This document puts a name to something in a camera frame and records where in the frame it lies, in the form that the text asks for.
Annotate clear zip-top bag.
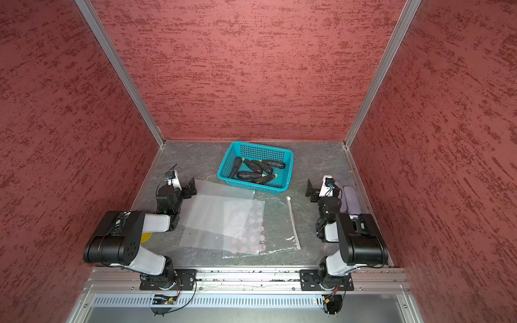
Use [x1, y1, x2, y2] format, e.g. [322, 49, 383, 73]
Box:
[180, 180, 258, 250]

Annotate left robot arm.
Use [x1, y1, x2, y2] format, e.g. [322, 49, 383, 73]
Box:
[83, 178, 197, 293]

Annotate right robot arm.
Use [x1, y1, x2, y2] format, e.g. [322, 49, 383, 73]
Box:
[300, 176, 389, 292]

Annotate clear bag with white zipper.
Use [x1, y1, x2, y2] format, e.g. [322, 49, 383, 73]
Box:
[258, 196, 301, 254]

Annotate pink dotted zip-top bag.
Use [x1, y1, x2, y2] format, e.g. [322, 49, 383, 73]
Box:
[223, 201, 266, 256]

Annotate purple roller left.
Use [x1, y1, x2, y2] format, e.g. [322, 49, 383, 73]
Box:
[343, 186, 362, 215]

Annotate teal plastic basket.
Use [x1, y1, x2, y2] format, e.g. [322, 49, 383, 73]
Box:
[218, 141, 294, 195]

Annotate left circuit board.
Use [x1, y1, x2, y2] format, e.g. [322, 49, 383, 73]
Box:
[152, 294, 179, 307]

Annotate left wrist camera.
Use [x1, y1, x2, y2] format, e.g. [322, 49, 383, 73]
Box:
[165, 164, 181, 188]

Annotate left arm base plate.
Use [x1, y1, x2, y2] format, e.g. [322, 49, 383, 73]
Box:
[139, 269, 197, 292]

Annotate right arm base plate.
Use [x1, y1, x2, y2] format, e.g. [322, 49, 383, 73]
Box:
[299, 269, 354, 292]

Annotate aluminium front rail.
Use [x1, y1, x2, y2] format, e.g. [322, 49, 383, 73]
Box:
[68, 266, 424, 322]

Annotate right corner aluminium post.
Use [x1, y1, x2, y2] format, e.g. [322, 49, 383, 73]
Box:
[344, 0, 421, 149]

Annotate corner aluminium post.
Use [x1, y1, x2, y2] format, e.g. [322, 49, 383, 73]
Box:
[344, 0, 421, 149]
[75, 0, 166, 149]

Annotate left corner aluminium post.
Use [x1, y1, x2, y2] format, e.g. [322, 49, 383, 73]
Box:
[75, 0, 166, 149]

